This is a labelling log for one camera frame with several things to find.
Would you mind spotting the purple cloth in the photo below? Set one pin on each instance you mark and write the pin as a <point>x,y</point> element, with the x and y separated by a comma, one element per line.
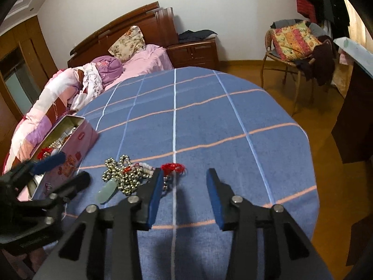
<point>110,67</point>

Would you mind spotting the wooden wardrobe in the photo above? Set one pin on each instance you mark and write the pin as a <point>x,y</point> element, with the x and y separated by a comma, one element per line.
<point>35,43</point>

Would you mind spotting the floral pillow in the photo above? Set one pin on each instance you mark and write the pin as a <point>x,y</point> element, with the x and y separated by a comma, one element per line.
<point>128,43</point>

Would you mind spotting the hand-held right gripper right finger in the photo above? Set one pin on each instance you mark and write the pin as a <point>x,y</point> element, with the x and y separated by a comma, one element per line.
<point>215,198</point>

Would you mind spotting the pale desk cover sheet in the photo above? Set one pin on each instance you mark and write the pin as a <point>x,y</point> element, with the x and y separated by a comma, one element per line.
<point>355,52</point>

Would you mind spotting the patterned curtain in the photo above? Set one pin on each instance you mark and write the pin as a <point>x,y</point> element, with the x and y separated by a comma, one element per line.
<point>361,29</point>

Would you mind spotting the dark wooden desk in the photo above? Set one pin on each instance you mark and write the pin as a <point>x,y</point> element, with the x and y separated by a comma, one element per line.
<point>352,122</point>

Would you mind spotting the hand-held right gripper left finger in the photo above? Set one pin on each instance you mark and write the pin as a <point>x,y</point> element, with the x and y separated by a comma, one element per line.
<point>154,198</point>

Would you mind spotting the red jacket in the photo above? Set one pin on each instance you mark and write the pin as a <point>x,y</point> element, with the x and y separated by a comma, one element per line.
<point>304,4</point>

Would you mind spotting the bed with pink sheet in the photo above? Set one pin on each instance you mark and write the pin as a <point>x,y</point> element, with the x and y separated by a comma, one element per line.
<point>142,58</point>

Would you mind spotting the patchwork cushion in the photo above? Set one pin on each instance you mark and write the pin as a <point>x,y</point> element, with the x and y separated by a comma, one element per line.
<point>294,40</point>

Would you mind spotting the pink tin box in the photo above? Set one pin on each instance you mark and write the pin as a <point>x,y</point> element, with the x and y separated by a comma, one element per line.
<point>75,151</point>

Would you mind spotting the white floral garment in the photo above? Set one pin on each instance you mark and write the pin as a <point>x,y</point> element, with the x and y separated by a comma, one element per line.
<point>90,84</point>

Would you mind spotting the dark brown garment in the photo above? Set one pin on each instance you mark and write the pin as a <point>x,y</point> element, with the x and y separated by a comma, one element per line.
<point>323,61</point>

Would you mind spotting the grey cloth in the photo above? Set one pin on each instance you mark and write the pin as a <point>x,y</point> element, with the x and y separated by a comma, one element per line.
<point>317,30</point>

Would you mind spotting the wooden headboard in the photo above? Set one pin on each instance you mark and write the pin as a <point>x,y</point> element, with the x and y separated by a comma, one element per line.
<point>131,23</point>

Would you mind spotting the pink and white quilt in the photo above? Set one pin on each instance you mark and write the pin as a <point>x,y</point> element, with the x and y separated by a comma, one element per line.
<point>43,102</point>

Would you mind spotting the pink cloth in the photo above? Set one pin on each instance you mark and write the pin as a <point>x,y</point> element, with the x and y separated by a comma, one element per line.
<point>345,57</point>

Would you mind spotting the rattan chair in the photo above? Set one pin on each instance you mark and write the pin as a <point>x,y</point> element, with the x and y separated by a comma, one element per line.
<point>263,61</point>

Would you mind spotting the blue checked tablecloth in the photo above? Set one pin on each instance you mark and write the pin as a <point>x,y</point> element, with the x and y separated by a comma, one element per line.
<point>204,116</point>

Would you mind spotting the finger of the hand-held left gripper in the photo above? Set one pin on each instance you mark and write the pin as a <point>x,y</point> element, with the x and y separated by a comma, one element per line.
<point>49,163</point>
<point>77,180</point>

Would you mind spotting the wooden nightstand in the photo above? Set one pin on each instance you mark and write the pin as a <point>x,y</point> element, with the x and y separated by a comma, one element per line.
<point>192,54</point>

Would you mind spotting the dark folded clothes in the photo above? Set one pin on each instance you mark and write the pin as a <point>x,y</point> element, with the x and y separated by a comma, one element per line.
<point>195,36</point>

